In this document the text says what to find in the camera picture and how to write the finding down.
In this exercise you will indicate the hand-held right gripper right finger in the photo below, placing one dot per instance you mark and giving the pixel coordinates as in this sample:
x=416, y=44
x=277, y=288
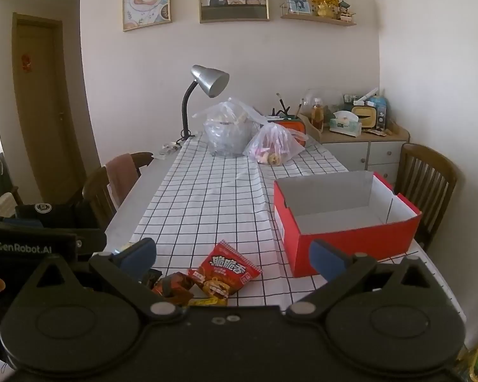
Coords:
x=326, y=260

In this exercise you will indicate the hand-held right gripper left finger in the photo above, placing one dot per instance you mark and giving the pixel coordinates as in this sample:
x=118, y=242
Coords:
x=137, y=254

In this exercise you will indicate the red cardboard box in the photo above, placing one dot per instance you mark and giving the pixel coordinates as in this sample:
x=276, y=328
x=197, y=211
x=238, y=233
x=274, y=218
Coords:
x=342, y=246

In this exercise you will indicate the red snack packet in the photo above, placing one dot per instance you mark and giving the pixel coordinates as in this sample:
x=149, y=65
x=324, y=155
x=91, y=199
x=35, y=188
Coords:
x=227, y=266

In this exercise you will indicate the plastic bag with snacks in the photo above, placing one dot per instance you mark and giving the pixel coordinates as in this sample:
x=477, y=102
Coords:
x=275, y=143

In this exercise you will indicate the black bag with round badge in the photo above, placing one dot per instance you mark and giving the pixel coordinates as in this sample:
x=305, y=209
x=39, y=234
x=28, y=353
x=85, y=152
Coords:
x=59, y=215

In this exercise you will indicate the brown orange snack packet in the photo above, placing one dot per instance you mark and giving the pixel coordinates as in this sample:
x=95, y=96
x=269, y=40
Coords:
x=175, y=286

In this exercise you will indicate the wooden chair with towel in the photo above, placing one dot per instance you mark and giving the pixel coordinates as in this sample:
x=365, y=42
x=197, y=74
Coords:
x=95, y=191

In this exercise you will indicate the pink towel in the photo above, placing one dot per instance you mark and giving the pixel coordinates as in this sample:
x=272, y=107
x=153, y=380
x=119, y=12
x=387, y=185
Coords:
x=121, y=175

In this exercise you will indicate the black white checked tablecloth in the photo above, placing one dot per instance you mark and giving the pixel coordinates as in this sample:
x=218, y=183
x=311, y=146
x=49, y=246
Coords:
x=207, y=207

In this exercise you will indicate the white power strip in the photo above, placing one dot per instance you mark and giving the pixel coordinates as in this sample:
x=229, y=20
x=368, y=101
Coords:
x=169, y=151

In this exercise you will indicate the brown wooden door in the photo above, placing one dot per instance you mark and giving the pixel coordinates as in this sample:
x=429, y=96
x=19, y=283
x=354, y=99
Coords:
x=44, y=127

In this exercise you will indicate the grey sideboard cabinet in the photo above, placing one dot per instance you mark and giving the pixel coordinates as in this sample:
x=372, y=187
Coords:
x=378, y=155

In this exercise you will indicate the green tissue box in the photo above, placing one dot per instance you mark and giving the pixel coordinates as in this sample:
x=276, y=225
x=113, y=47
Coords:
x=344, y=127

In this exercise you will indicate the orange tin box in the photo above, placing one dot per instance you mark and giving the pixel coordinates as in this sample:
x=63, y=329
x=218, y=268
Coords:
x=296, y=127

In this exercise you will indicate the amber glass bottle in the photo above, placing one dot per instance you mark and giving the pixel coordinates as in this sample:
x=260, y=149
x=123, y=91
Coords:
x=317, y=117

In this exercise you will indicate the wooden slat-back chair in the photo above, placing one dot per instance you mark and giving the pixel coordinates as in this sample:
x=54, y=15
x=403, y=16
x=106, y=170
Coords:
x=442, y=175

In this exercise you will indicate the large clear plastic bag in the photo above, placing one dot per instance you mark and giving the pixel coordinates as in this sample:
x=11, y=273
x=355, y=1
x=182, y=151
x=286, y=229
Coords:
x=227, y=135

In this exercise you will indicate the silver desk lamp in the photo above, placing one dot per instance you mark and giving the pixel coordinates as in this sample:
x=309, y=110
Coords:
x=209, y=77

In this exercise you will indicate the small figurine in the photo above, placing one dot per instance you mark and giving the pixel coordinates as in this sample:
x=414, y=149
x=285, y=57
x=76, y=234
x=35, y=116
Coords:
x=345, y=12

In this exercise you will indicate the photo card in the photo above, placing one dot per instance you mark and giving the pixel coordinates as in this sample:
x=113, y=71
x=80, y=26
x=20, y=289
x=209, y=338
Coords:
x=298, y=2

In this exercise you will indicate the wooden wall shelf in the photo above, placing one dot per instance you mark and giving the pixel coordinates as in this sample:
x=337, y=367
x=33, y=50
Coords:
x=318, y=20

